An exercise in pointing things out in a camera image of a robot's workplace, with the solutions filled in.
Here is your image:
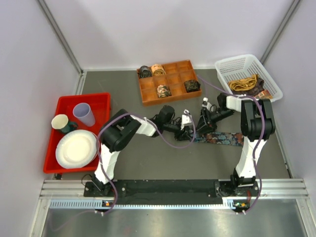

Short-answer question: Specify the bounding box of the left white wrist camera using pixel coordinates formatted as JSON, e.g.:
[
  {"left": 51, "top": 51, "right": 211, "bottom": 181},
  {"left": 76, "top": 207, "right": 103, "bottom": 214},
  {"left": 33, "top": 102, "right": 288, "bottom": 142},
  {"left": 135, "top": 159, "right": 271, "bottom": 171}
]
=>
[{"left": 181, "top": 110, "right": 193, "bottom": 130}]

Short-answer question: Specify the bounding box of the peach rolled tie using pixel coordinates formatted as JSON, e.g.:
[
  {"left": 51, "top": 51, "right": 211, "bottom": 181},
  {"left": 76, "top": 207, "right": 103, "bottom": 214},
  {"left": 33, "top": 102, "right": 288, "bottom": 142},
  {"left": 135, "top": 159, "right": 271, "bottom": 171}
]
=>
[{"left": 151, "top": 64, "right": 166, "bottom": 76}]

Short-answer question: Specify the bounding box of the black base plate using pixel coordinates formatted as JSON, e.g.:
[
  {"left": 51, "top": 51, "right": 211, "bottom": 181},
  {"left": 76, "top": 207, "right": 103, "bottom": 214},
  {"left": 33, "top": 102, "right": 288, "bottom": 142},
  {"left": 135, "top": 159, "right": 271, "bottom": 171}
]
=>
[{"left": 83, "top": 179, "right": 259, "bottom": 204}]

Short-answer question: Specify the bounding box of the floral black rolled tie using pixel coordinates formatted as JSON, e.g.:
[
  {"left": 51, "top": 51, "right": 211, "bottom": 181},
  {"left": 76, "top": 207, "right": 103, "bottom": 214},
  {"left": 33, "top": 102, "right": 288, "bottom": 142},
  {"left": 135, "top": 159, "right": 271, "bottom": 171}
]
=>
[{"left": 157, "top": 84, "right": 172, "bottom": 98}]

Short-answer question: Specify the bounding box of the cream paper cup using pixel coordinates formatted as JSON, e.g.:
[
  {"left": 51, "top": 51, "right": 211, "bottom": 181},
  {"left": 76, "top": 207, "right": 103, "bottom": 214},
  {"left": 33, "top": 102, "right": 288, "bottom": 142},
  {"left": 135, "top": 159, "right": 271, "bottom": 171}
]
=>
[{"left": 51, "top": 114, "right": 69, "bottom": 130}]

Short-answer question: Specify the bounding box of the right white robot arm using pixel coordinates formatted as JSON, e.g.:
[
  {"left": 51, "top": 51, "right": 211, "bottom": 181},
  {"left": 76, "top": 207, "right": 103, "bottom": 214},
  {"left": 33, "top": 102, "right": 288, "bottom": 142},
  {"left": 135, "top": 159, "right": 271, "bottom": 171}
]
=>
[{"left": 195, "top": 93, "right": 276, "bottom": 197}]

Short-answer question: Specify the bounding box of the cream floral folded tie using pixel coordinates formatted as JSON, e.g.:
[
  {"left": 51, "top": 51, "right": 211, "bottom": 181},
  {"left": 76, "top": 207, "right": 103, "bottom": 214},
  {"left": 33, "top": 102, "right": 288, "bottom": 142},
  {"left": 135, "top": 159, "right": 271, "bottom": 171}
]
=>
[{"left": 254, "top": 90, "right": 273, "bottom": 100}]

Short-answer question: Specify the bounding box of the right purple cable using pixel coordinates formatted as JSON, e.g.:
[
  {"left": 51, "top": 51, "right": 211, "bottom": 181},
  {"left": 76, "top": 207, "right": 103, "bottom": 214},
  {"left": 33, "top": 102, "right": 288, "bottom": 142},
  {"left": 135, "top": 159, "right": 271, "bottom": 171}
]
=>
[{"left": 196, "top": 75, "right": 266, "bottom": 214}]

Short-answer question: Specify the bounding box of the white paper plate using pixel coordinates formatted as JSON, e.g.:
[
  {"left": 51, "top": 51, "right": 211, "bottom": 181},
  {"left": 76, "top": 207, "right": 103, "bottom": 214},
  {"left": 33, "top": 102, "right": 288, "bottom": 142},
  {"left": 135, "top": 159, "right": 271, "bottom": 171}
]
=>
[{"left": 55, "top": 129, "right": 99, "bottom": 169}]

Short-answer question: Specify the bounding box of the dark green mug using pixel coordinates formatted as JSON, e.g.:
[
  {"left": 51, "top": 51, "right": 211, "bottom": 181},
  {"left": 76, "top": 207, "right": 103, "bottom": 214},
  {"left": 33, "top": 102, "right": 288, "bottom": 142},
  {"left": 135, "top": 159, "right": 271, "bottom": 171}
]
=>
[{"left": 58, "top": 121, "right": 78, "bottom": 134}]

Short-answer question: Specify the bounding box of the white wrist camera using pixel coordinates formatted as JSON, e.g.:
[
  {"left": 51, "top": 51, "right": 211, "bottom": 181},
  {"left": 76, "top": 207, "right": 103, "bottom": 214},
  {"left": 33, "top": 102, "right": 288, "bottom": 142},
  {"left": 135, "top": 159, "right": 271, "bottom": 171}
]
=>
[
  {"left": 201, "top": 97, "right": 213, "bottom": 112},
  {"left": 181, "top": 110, "right": 193, "bottom": 130}
]

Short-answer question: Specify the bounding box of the aluminium frame rail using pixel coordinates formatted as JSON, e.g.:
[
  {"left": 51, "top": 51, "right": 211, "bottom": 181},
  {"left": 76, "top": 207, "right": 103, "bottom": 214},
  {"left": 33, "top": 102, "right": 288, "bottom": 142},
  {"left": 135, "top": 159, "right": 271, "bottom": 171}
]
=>
[{"left": 30, "top": 179, "right": 316, "bottom": 237}]

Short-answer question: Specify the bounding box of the red plastic bin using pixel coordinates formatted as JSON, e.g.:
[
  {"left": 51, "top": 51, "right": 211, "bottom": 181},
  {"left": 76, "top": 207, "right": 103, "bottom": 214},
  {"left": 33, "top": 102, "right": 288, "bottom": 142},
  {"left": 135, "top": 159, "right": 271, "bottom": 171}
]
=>
[{"left": 43, "top": 92, "right": 112, "bottom": 174}]

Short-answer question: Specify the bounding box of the gold folded tie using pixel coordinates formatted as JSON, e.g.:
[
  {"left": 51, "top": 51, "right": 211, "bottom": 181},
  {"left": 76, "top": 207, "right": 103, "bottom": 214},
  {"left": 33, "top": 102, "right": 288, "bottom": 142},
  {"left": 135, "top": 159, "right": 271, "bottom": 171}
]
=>
[{"left": 228, "top": 74, "right": 258, "bottom": 91}]

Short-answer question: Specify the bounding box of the dark maroon folded tie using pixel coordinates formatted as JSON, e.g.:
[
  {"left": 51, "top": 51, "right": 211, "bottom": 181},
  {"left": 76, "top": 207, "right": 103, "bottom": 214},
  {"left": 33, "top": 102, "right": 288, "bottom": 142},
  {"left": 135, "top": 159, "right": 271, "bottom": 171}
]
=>
[{"left": 232, "top": 78, "right": 264, "bottom": 96}]

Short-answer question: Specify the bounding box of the dark brown rolled tie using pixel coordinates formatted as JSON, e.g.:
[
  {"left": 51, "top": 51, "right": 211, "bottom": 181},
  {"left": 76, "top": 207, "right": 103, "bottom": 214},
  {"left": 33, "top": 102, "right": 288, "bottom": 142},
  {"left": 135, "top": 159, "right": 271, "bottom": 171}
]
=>
[{"left": 184, "top": 79, "right": 200, "bottom": 93}]

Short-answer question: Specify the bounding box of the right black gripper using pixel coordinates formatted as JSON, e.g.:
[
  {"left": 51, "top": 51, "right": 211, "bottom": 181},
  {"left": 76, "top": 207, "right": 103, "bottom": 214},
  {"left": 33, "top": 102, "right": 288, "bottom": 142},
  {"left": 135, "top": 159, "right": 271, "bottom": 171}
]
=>
[{"left": 195, "top": 108, "right": 234, "bottom": 135}]

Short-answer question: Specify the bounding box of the dark floral necktie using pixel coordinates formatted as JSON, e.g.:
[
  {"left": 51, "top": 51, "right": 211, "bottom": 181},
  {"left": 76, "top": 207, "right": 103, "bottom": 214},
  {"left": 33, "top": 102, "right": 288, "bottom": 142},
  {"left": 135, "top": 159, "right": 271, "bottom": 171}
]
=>
[{"left": 194, "top": 132, "right": 244, "bottom": 147}]

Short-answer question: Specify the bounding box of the lilac plastic cup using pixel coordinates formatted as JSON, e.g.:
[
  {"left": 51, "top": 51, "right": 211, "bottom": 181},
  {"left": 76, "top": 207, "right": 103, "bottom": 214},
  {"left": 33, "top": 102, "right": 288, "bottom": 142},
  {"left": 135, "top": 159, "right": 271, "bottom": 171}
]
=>
[{"left": 73, "top": 103, "right": 96, "bottom": 127}]

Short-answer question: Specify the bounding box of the white plastic basket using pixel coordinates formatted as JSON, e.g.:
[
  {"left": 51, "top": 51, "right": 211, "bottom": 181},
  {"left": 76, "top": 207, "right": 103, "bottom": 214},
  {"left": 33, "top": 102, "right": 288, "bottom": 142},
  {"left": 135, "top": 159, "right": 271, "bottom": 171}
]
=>
[{"left": 214, "top": 54, "right": 283, "bottom": 102}]

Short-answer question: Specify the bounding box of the orange compartment tray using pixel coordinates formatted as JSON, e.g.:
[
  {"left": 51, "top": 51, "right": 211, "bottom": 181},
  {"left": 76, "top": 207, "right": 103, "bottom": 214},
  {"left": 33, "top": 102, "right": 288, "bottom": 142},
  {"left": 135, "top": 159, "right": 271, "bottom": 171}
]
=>
[{"left": 137, "top": 60, "right": 202, "bottom": 106}]

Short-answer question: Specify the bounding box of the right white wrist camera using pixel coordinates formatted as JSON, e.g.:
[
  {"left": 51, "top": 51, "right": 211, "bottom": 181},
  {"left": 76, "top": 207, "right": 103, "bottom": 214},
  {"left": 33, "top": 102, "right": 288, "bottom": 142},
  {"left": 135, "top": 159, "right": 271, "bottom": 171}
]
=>
[{"left": 201, "top": 97, "right": 213, "bottom": 112}]

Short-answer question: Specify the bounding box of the slotted cable duct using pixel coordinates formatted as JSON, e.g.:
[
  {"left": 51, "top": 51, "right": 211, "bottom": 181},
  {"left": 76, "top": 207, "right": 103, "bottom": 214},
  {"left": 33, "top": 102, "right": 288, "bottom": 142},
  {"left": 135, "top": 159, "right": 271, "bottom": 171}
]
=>
[{"left": 49, "top": 197, "right": 236, "bottom": 210}]

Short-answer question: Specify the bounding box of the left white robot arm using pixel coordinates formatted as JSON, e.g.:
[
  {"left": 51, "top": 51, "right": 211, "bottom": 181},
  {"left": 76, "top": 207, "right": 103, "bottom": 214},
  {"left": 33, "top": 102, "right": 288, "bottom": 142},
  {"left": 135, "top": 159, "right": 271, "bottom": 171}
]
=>
[{"left": 91, "top": 105, "right": 197, "bottom": 196}]

